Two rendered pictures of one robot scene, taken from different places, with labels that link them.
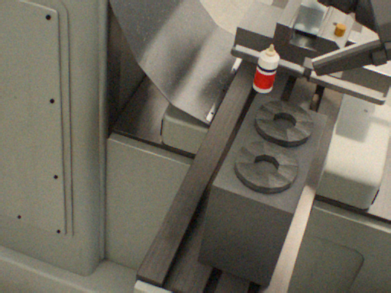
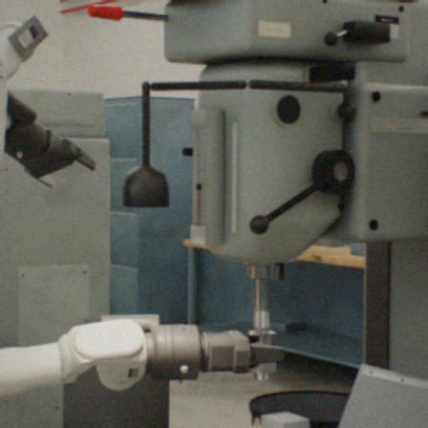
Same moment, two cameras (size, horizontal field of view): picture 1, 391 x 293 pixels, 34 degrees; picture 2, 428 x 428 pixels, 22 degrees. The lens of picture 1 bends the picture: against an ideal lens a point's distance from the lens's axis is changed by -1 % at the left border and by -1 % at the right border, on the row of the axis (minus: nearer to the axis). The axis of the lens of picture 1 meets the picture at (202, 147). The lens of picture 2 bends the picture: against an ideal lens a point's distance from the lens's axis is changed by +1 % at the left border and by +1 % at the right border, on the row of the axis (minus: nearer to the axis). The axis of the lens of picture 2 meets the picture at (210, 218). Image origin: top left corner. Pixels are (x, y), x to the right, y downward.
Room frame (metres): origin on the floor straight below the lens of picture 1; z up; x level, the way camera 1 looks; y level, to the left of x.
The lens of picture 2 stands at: (2.25, -1.51, 1.47)
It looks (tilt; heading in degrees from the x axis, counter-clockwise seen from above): 3 degrees down; 133
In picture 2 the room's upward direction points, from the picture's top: straight up
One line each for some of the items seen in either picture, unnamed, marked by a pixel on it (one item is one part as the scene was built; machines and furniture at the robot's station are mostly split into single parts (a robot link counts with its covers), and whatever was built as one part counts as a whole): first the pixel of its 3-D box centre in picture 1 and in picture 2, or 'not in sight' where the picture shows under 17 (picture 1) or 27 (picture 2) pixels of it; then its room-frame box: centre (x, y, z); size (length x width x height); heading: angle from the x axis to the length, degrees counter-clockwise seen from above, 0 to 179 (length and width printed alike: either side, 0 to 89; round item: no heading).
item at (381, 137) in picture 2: not in sight; (353, 162); (1.15, 0.02, 1.47); 0.24 x 0.19 x 0.26; 168
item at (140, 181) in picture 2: not in sight; (145, 185); (1.07, -0.40, 1.43); 0.07 x 0.07 x 0.06
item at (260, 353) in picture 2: not in sight; (265, 354); (1.14, -0.19, 1.16); 0.06 x 0.02 x 0.03; 53
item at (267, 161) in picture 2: not in sight; (266, 161); (1.11, -0.16, 1.47); 0.21 x 0.19 x 0.32; 168
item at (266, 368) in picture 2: not in sight; (261, 354); (1.11, -0.17, 1.15); 0.05 x 0.05 x 0.06
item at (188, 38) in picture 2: not in sight; (286, 32); (1.12, -0.13, 1.68); 0.34 x 0.24 x 0.10; 78
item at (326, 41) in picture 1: (334, 32); not in sight; (1.16, -0.24, 1.01); 0.12 x 0.06 x 0.04; 165
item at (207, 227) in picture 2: not in sight; (207, 177); (1.09, -0.28, 1.45); 0.04 x 0.04 x 0.21; 78
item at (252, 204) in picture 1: (263, 185); (115, 392); (0.68, -0.10, 1.02); 0.22 x 0.12 x 0.20; 166
